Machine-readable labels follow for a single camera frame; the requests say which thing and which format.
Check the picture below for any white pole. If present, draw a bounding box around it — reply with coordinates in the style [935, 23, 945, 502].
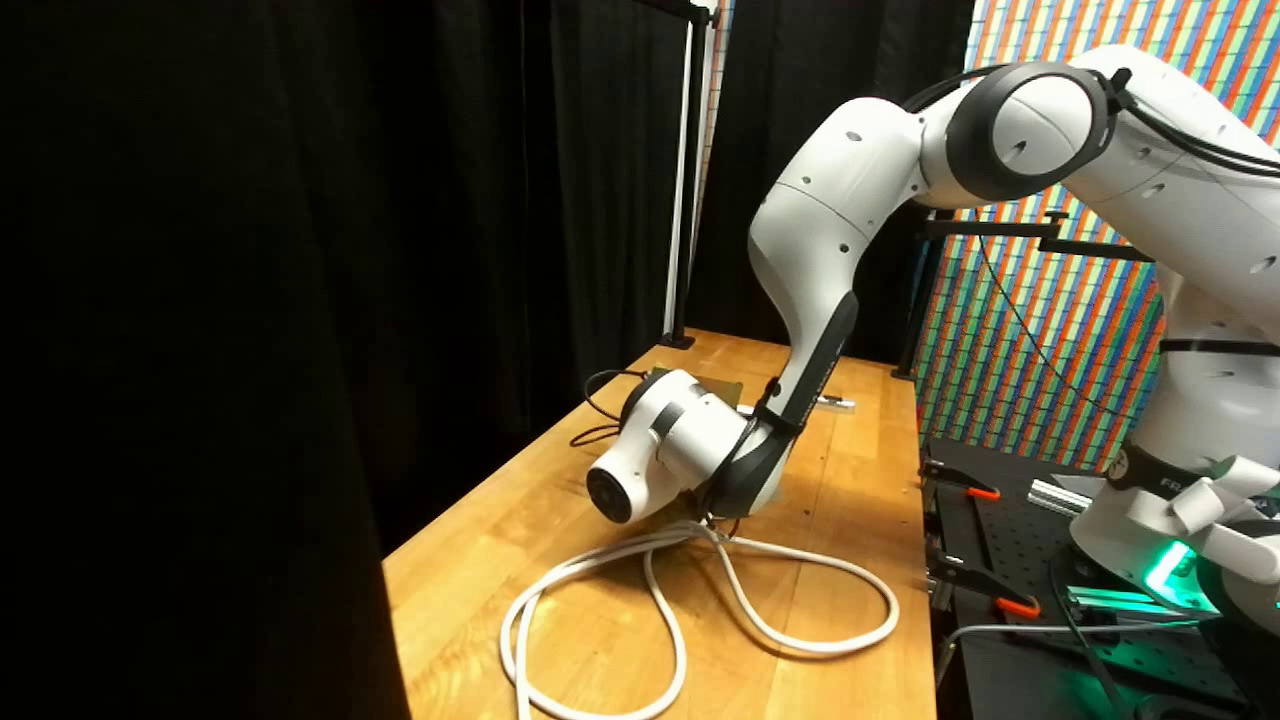
[657, 0, 733, 352]

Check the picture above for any black curtain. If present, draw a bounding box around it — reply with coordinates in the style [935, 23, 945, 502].
[0, 0, 985, 720]

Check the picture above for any silver metal block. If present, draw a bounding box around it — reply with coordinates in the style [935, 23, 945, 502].
[1023, 472, 1110, 521]

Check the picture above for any black breadboard table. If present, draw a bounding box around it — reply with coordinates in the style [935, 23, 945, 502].
[917, 436, 1280, 720]

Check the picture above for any white cable with plug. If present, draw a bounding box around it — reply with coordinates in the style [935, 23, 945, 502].
[497, 512, 903, 720]

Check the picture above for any black clamp orange handle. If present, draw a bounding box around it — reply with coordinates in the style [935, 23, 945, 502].
[929, 549, 1049, 626]
[917, 457, 1008, 512]

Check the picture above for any light grey cable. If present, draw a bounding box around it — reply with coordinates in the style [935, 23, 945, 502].
[947, 613, 1211, 647]

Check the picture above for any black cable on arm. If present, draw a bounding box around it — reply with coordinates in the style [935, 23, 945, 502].
[1103, 64, 1280, 181]

